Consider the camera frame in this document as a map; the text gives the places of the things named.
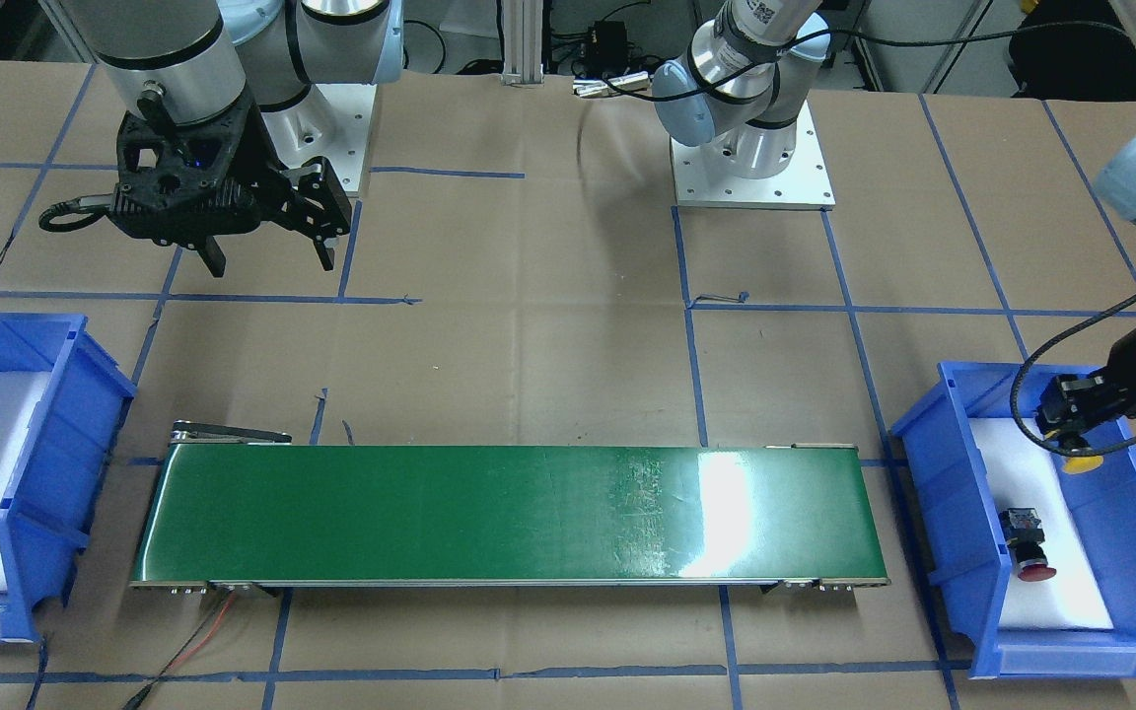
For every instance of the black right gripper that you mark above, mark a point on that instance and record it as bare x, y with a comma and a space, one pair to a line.
259, 156

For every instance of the yellow push button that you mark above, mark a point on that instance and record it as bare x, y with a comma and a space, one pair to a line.
1081, 460

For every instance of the red push button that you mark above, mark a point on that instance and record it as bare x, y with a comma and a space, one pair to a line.
1024, 536

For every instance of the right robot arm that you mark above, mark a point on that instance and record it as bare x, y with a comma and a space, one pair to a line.
204, 53

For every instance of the blue bin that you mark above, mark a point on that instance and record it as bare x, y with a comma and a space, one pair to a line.
62, 402
972, 562

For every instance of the green conveyor belt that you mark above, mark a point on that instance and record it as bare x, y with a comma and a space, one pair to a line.
275, 515

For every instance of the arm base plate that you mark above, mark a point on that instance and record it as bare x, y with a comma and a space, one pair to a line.
334, 121
776, 169

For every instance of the aluminium frame post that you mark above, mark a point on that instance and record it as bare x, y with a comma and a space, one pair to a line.
521, 34

